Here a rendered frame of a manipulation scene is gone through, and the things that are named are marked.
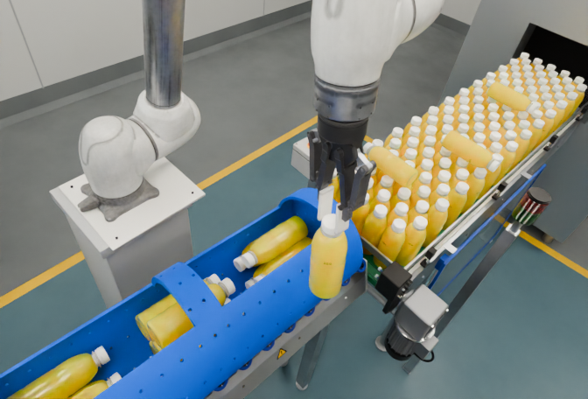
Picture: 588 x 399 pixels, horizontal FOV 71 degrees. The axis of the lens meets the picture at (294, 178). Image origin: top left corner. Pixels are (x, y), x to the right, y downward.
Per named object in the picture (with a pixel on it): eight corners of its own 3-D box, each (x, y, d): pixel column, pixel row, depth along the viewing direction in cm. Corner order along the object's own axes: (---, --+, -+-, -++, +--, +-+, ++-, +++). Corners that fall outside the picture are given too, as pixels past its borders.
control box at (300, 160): (290, 164, 151) (292, 143, 144) (327, 143, 162) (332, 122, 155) (309, 179, 146) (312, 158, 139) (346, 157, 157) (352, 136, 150)
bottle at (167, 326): (162, 354, 88) (232, 304, 98) (163, 348, 83) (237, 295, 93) (144, 326, 90) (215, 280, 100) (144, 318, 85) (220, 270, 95)
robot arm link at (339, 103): (346, 94, 51) (343, 135, 55) (395, 75, 56) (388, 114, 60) (300, 70, 57) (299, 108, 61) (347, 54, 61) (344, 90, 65)
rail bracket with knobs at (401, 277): (367, 285, 130) (375, 268, 122) (381, 273, 133) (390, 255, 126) (392, 308, 125) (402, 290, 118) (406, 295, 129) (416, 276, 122)
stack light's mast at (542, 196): (499, 228, 125) (524, 192, 114) (508, 219, 129) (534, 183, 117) (518, 241, 122) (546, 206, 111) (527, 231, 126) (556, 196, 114)
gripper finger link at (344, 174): (351, 140, 65) (357, 142, 64) (353, 199, 70) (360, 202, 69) (332, 149, 63) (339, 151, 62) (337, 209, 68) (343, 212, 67)
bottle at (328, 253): (310, 270, 90) (314, 210, 78) (341, 275, 90) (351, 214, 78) (306, 298, 85) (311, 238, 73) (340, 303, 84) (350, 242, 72)
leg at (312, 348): (292, 382, 192) (310, 320, 148) (302, 374, 195) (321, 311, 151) (301, 393, 189) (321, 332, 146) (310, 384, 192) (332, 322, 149)
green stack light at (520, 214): (507, 215, 121) (515, 204, 118) (517, 206, 124) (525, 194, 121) (528, 229, 118) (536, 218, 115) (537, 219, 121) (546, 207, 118)
